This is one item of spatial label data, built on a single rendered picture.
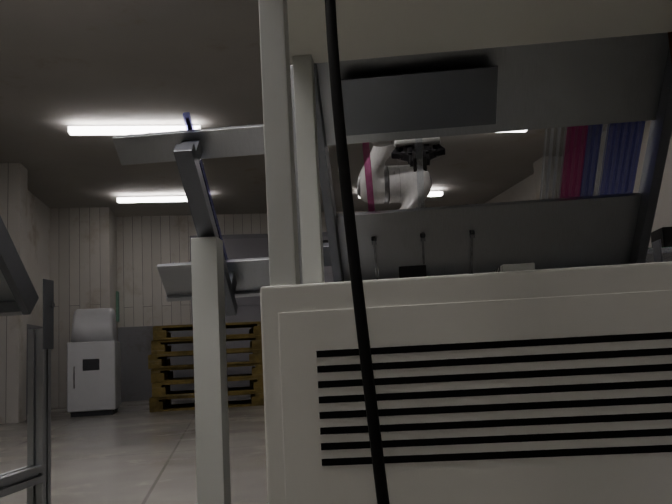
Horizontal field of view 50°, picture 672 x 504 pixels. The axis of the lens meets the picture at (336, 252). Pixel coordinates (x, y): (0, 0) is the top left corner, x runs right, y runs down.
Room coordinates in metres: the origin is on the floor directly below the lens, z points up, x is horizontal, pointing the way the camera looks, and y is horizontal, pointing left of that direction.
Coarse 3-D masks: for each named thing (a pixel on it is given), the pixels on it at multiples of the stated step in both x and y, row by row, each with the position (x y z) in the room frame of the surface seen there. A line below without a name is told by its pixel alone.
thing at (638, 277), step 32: (288, 288) 0.79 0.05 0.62; (320, 288) 0.78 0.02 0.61; (384, 288) 0.78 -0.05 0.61; (416, 288) 0.78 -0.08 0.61; (448, 288) 0.77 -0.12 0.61; (480, 288) 0.77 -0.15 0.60; (512, 288) 0.77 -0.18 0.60; (544, 288) 0.76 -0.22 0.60; (576, 288) 0.76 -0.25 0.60; (608, 288) 0.76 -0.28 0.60; (640, 288) 0.76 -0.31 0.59
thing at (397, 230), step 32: (384, 224) 1.61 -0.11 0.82; (416, 224) 1.60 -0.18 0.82; (448, 224) 1.60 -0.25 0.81; (480, 224) 1.60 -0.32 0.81; (512, 224) 1.60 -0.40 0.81; (544, 224) 1.60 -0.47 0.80; (576, 224) 1.59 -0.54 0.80; (608, 224) 1.59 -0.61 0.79; (384, 256) 1.67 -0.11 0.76; (416, 256) 1.67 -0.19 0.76; (448, 256) 1.67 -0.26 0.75; (480, 256) 1.67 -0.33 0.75; (512, 256) 1.66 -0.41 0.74; (544, 256) 1.66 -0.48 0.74; (576, 256) 1.66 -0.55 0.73; (608, 256) 1.66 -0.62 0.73
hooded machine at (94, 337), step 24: (96, 312) 8.37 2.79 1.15; (72, 336) 8.20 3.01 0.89; (96, 336) 8.25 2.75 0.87; (72, 360) 8.12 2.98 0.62; (96, 360) 8.18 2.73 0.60; (72, 384) 8.12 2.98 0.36; (96, 384) 8.18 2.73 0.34; (120, 384) 8.80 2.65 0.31; (72, 408) 8.13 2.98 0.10; (96, 408) 8.18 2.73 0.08
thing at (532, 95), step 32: (320, 64) 1.33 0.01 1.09; (352, 64) 1.33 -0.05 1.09; (384, 64) 1.33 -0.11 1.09; (416, 64) 1.33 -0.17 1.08; (448, 64) 1.33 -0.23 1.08; (480, 64) 1.33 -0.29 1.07; (512, 64) 1.33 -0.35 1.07; (544, 64) 1.33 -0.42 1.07; (576, 64) 1.32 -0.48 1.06; (608, 64) 1.32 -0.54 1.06; (640, 64) 1.32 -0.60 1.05; (352, 96) 1.34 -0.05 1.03; (384, 96) 1.34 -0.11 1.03; (416, 96) 1.34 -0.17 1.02; (448, 96) 1.34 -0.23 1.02; (480, 96) 1.34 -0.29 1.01; (512, 96) 1.37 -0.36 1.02; (544, 96) 1.37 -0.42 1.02; (576, 96) 1.37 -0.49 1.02; (608, 96) 1.37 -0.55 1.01; (640, 96) 1.37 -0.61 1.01; (352, 128) 1.39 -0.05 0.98; (384, 128) 1.39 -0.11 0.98; (416, 128) 1.39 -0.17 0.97; (448, 128) 1.43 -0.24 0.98; (480, 128) 1.43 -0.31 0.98; (512, 128) 1.43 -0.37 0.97; (544, 128) 1.42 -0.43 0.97
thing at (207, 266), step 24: (192, 240) 1.60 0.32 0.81; (216, 240) 1.60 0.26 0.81; (192, 264) 1.60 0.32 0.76; (216, 264) 1.60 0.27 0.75; (192, 288) 1.60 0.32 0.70; (216, 288) 1.60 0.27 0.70; (192, 312) 1.60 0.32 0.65; (216, 312) 1.60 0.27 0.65; (216, 336) 1.60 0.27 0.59; (216, 360) 1.60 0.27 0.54; (216, 384) 1.60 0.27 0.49; (216, 408) 1.60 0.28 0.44; (216, 432) 1.60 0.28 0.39; (216, 456) 1.60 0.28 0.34; (216, 480) 1.60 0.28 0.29
